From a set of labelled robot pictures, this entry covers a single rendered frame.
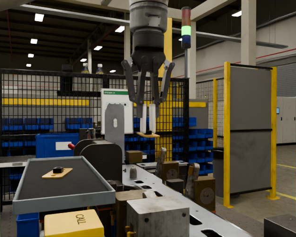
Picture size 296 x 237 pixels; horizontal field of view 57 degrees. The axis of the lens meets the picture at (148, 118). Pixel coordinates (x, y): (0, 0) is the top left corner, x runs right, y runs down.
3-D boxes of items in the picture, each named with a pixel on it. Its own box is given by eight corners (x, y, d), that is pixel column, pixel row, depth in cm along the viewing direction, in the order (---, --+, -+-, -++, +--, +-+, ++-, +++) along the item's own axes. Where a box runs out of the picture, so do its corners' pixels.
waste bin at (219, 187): (250, 196, 426) (250, 150, 424) (225, 201, 404) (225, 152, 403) (228, 188, 471) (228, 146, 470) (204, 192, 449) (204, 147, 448)
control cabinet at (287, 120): (268, 146, 1082) (269, 84, 1079) (258, 145, 1131) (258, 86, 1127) (308, 144, 1185) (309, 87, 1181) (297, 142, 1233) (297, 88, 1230)
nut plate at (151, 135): (160, 137, 63) (160, 132, 63) (144, 138, 62) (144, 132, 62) (150, 133, 71) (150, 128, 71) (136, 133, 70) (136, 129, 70)
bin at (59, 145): (90, 157, 160) (90, 134, 160) (35, 159, 152) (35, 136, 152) (89, 153, 176) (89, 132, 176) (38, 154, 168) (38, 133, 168)
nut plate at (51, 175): (61, 178, 51) (61, 172, 51) (40, 178, 51) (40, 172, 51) (73, 169, 59) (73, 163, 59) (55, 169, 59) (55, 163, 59)
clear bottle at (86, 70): (90, 92, 187) (90, 62, 186) (81, 91, 184) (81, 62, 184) (89, 92, 193) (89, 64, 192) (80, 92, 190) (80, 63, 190)
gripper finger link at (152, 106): (149, 103, 68) (151, 103, 68) (149, 131, 68) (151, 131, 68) (152, 104, 65) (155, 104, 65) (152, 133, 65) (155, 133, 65)
